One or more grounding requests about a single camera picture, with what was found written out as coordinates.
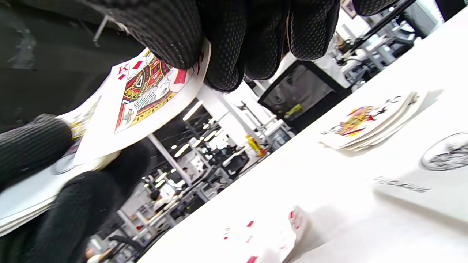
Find person's left hand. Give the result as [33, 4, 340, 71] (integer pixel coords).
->
[0, 113, 152, 263]

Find person's right hand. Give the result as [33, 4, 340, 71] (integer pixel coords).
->
[84, 0, 399, 92]

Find deck of playing cards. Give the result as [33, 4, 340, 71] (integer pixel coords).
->
[0, 96, 123, 237]

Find face diamonds playing card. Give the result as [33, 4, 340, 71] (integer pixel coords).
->
[73, 38, 212, 167]

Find pile of clubs cards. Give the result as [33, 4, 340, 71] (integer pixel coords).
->
[320, 91, 428, 152]

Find red diamonds playing card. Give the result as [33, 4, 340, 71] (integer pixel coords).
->
[219, 216, 297, 263]
[289, 205, 309, 241]

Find jester figure playing card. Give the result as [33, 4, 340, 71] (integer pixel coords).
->
[373, 131, 468, 225]

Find long ceiling light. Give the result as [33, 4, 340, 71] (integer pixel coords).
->
[182, 100, 204, 121]

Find black chair with chrome base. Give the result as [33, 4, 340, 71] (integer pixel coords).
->
[258, 60, 352, 134]

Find yellow bottle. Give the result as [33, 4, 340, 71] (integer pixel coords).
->
[246, 135, 264, 157]

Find monitor with pink screen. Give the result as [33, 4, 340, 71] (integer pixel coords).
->
[341, 0, 358, 19]

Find dark grey desk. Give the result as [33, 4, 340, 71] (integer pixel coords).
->
[351, 0, 417, 50]

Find black mesh office chair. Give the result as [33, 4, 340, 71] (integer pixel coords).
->
[435, 0, 468, 22]

